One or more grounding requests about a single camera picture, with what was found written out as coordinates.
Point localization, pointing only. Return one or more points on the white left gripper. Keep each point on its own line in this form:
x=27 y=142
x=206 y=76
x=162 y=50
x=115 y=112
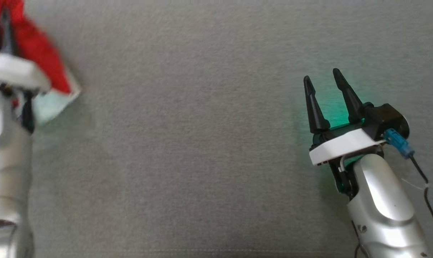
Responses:
x=15 y=71

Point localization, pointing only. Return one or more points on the large grey sofa seat cushion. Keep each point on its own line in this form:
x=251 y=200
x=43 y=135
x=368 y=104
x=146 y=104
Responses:
x=202 y=143

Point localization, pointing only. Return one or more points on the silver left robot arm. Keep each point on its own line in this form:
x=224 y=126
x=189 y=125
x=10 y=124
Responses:
x=6 y=172

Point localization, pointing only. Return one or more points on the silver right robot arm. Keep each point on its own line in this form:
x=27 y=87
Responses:
x=385 y=204

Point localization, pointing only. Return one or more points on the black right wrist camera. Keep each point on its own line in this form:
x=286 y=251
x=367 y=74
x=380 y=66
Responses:
x=385 y=118

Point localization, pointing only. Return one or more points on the red white striped shirt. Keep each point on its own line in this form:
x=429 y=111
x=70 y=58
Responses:
x=37 y=50

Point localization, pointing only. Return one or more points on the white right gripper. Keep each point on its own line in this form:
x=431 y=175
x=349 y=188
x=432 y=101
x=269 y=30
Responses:
x=345 y=145

